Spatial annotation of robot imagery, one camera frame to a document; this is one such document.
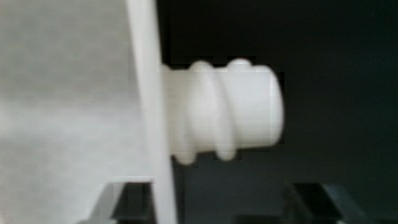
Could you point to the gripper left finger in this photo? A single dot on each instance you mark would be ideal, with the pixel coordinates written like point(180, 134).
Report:
point(125, 205)

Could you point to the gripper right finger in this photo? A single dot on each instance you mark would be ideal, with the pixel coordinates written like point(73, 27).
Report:
point(319, 204)

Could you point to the white cabinet body box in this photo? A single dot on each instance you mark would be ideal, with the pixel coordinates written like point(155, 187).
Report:
point(107, 116)

